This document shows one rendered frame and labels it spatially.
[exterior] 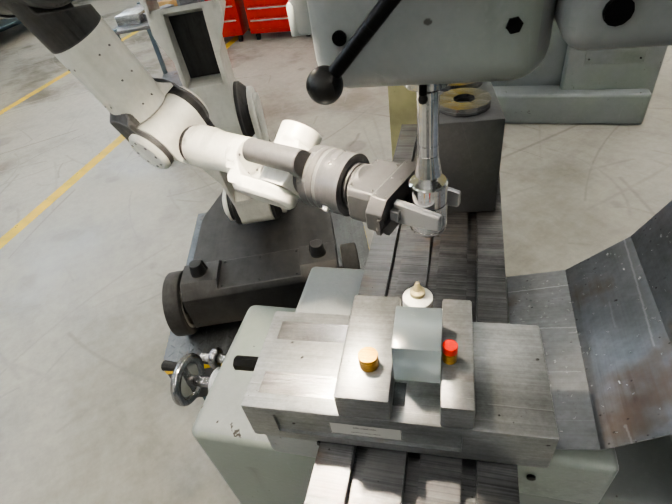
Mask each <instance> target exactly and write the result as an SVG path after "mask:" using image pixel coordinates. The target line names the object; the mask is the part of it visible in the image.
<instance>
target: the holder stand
mask: <svg viewBox="0 0 672 504"><path fill-rule="evenodd" d="M504 128H505V117H504V114H503V112H502V109H501V107H500V104H499V101H498V99H497V96H496V94H495V91H494V89H493V86H492V83H491V82H471V83H450V84H449V85H448V86H447V87H445V88H444V89H441V90H440V116H439V157H440V163H441V170H442V174H444V175H445V176H446V177H447V178H448V187H451V188H454V189H457V190H460V191H461V203H460V205H459V206H458V207H454V206H448V207H447V213H460V212H481V211H494V210H495V207H496V198H497V190H498V181H499V172H500V163H501V154H502V145H503V136H504Z"/></svg>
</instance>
